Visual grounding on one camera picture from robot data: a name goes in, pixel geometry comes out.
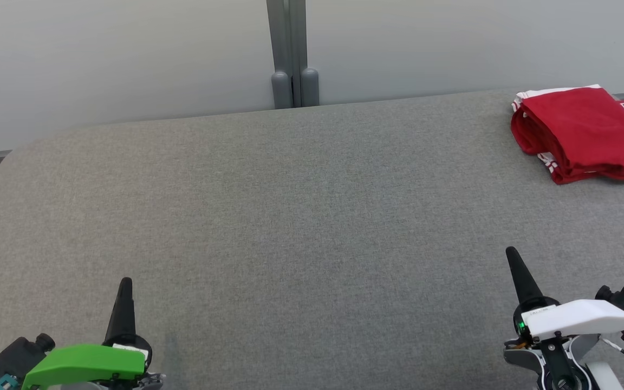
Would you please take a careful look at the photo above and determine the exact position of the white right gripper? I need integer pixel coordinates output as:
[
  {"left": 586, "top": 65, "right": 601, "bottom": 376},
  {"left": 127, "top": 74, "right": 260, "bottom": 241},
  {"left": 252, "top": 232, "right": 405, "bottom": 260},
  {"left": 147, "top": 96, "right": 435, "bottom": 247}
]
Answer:
[{"left": 505, "top": 246, "right": 624, "bottom": 343}]

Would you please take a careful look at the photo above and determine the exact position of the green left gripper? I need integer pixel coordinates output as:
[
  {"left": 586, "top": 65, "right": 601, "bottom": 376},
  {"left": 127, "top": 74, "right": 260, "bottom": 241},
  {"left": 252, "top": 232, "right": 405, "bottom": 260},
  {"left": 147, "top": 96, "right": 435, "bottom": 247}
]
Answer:
[{"left": 21, "top": 277, "right": 166, "bottom": 390}]

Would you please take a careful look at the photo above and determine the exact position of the red and white shirt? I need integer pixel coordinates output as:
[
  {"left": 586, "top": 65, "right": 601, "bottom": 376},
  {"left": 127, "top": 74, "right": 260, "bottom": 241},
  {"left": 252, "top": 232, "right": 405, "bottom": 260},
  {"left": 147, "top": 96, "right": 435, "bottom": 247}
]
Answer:
[{"left": 520, "top": 88, "right": 624, "bottom": 183}]

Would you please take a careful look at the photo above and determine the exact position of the grey fabric sofa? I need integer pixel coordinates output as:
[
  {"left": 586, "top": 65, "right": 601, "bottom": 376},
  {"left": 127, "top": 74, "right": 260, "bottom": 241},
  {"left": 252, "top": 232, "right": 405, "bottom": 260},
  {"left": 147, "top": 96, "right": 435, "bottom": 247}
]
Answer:
[{"left": 0, "top": 89, "right": 624, "bottom": 390}]

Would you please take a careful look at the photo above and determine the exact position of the grey partition post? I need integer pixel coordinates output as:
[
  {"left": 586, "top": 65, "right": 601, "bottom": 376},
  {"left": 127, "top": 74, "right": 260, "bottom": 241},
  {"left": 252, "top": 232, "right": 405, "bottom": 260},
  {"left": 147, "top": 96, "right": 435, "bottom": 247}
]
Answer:
[{"left": 265, "top": 0, "right": 321, "bottom": 109}]

